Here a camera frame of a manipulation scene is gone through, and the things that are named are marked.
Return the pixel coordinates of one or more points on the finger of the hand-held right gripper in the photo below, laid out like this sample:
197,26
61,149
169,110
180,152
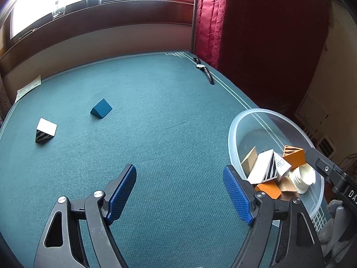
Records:
326,170

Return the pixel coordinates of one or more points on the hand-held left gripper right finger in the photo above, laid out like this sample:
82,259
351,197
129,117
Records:
237,195

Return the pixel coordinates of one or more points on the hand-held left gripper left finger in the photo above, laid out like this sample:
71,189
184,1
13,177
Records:
122,192

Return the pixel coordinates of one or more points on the white round cup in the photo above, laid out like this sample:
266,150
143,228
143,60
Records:
304,178

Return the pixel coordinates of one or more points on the plain orange block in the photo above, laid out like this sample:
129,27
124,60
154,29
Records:
269,189

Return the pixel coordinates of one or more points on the orange black-striped block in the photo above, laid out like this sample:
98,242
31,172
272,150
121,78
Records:
294,157

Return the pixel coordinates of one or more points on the plain wooden block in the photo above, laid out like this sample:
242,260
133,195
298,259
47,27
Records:
288,185
250,163

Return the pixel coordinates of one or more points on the white black-striped block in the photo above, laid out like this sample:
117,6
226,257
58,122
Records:
46,127
262,167

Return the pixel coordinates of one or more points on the white printed block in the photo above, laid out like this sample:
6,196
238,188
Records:
282,166

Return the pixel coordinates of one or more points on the clear plastic bowl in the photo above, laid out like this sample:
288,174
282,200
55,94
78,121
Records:
245,128

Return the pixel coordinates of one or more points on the person's right hand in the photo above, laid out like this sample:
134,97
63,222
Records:
341,217

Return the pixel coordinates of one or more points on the white heater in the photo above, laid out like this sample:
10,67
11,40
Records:
325,145

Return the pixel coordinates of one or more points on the blue wedge block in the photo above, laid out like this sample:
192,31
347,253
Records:
101,108

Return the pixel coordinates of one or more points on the green table cloth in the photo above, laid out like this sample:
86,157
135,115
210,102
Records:
167,117

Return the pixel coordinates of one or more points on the black wristwatch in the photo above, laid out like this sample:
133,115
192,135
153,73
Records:
206,72

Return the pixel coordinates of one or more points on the white paper note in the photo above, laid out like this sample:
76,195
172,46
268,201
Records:
28,88

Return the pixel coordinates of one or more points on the red quilted curtain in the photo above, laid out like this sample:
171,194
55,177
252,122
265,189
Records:
251,33

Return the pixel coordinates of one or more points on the white wall panel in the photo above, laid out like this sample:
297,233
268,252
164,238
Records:
312,113

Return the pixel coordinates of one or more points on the wooden window frame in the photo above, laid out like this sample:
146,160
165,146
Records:
111,14

